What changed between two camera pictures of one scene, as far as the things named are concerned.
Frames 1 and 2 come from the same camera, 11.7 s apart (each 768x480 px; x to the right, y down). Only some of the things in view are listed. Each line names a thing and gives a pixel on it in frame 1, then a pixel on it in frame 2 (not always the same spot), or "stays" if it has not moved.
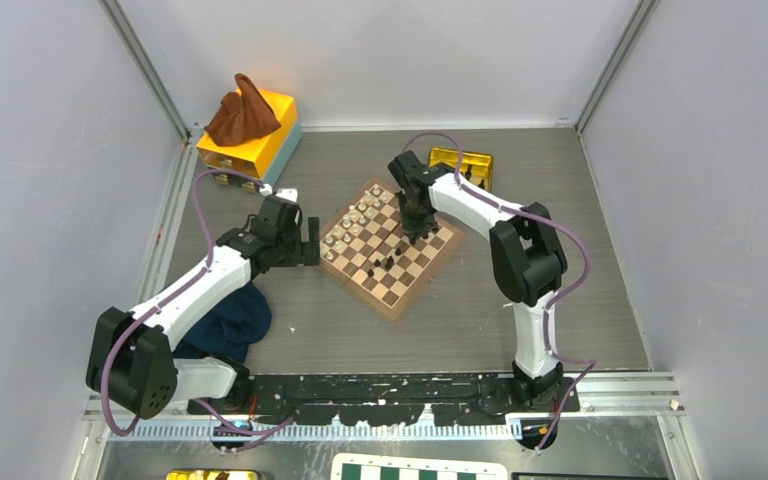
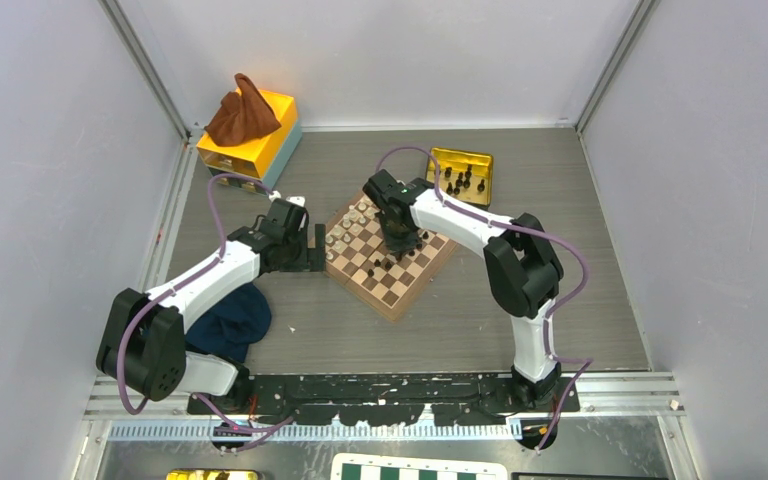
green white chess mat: x=417 y=466 stays
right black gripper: x=416 y=228 → x=398 y=246
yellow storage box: x=260 y=157 stays
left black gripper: x=304 y=252 stays
